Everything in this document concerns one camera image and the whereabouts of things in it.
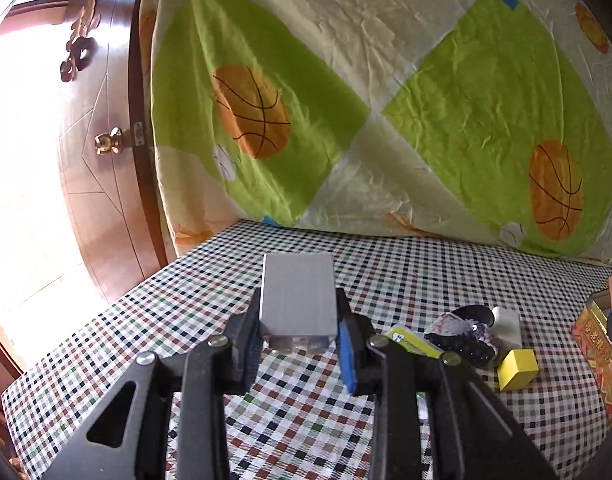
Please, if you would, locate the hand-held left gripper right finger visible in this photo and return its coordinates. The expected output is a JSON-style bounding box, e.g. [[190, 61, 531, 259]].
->
[[333, 287, 559, 480]]

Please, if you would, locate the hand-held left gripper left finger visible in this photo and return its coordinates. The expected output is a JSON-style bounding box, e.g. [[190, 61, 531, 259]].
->
[[41, 287, 263, 480]]

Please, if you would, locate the gold metal tin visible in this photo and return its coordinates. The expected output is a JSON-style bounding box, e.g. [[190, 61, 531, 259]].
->
[[570, 269, 612, 428]]

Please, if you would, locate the green packet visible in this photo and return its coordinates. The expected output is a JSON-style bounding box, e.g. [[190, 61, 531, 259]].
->
[[386, 325, 444, 361]]

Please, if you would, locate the grey rectangular box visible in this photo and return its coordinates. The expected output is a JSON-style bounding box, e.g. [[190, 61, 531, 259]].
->
[[259, 253, 338, 352]]

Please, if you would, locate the yellow block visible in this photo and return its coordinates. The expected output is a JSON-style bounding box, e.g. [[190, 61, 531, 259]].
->
[[496, 349, 540, 392]]

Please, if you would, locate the white box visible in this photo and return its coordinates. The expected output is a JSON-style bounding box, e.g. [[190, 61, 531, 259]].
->
[[490, 306, 524, 351]]

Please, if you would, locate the checkered tablecloth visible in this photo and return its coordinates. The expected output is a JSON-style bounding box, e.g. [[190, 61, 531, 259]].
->
[[1, 217, 612, 480]]

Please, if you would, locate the brown wooden door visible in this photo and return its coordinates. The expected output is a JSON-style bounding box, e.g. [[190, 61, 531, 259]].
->
[[0, 0, 169, 386]]

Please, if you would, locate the brass door knob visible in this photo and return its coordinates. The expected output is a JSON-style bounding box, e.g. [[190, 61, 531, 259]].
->
[[94, 127, 124, 157]]

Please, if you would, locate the basketball print bedsheet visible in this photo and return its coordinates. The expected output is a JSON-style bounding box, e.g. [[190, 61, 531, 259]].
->
[[138, 0, 612, 268]]

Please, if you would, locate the dark carved door ornament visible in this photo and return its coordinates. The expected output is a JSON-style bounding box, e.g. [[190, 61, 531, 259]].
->
[[60, 0, 103, 83]]

